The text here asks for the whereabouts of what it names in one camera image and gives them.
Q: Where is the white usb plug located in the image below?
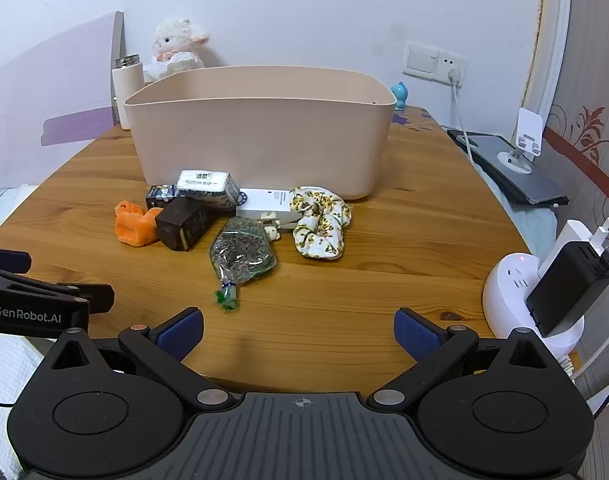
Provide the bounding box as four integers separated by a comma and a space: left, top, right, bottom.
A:
589, 211, 609, 252

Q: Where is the black power adapter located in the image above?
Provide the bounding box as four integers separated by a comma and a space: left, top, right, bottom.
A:
525, 242, 609, 338

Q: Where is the white phone stand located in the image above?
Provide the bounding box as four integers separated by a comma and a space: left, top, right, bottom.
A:
499, 107, 544, 174

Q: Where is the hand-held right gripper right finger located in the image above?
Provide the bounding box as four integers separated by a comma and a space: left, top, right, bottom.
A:
367, 309, 566, 414

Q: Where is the white charger block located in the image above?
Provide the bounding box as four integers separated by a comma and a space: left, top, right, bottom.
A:
537, 219, 594, 281

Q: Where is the white thermos bottle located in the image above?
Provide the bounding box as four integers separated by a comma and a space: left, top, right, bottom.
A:
112, 54, 144, 131

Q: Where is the small dark blue box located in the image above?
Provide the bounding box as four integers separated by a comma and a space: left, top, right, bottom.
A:
145, 184, 181, 210

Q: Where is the blue toy figurine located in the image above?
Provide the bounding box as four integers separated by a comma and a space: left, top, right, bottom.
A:
390, 82, 411, 111

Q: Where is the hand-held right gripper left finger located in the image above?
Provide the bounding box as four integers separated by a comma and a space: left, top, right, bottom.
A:
43, 308, 235, 415

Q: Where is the white power cable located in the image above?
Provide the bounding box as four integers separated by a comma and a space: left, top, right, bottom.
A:
559, 327, 609, 378

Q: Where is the beige plastic storage bin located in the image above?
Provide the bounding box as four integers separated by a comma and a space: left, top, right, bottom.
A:
124, 65, 397, 201

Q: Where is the white plug with cable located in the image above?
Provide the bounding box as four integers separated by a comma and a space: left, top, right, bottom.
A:
447, 67, 479, 164

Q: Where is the white rectangular box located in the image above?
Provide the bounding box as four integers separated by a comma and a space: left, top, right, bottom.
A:
235, 188, 305, 222

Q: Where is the white round power strip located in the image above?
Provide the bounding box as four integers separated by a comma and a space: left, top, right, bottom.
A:
481, 254, 586, 357

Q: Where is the floral fabric scrunchie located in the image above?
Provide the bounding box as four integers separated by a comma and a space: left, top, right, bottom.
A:
289, 185, 354, 261

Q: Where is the white door frame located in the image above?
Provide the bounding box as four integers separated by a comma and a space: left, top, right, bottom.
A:
523, 0, 574, 133

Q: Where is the grey laptop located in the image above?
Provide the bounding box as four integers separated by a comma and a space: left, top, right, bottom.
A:
447, 129, 570, 207

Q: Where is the orange plush cloth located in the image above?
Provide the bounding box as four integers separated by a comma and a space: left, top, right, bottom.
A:
115, 200, 164, 247

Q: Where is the dark brown box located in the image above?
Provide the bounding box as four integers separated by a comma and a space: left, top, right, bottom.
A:
155, 196, 218, 252

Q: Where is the white tissue pack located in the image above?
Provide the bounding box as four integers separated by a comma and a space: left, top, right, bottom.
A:
176, 169, 240, 211

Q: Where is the clear bag of dried herbs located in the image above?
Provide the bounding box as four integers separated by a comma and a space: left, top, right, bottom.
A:
209, 217, 278, 312

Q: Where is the white wall socket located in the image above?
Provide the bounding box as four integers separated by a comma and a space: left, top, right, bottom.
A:
437, 52, 469, 87

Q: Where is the white wall switch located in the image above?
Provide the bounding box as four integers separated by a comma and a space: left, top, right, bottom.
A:
403, 42, 441, 79

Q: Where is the white plush sheep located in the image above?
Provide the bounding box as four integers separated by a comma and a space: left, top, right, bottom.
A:
143, 17, 211, 84

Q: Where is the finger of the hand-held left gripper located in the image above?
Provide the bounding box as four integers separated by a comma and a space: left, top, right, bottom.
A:
0, 266, 116, 312
0, 246, 33, 275

